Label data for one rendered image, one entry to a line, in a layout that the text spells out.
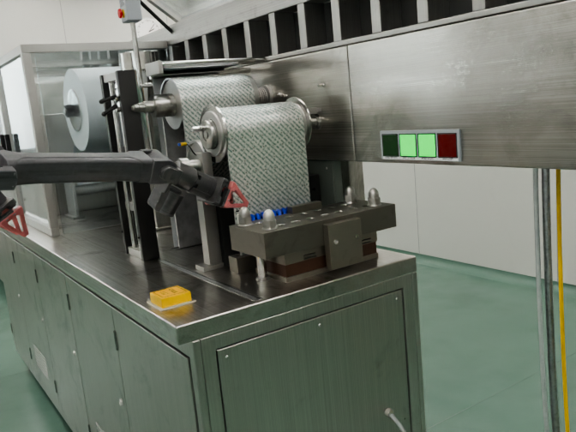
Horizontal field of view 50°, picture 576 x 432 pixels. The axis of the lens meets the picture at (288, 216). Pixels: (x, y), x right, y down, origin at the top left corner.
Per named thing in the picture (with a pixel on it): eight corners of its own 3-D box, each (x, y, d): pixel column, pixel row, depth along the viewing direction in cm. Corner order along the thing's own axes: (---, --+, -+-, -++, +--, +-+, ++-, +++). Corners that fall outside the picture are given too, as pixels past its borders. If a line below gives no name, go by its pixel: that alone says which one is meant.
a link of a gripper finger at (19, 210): (31, 225, 163) (7, 197, 158) (40, 227, 158) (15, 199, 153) (9, 242, 160) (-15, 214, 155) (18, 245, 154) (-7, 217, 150)
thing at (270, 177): (235, 225, 156) (227, 152, 153) (310, 208, 169) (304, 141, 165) (236, 225, 156) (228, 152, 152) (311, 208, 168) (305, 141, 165)
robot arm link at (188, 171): (179, 163, 142) (171, 155, 146) (165, 189, 142) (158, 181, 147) (204, 175, 145) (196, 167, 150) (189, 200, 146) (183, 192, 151)
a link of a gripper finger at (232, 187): (247, 218, 152) (216, 204, 146) (233, 215, 157) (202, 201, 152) (257, 193, 152) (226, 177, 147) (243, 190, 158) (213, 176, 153)
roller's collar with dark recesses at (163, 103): (149, 118, 176) (147, 95, 175) (169, 116, 179) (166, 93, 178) (158, 117, 171) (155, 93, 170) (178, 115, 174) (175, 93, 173)
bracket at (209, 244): (194, 269, 164) (179, 154, 158) (215, 264, 167) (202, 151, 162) (202, 273, 160) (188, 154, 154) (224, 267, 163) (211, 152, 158)
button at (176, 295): (150, 303, 138) (148, 292, 138) (179, 295, 142) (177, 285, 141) (162, 309, 132) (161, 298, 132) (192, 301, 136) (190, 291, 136)
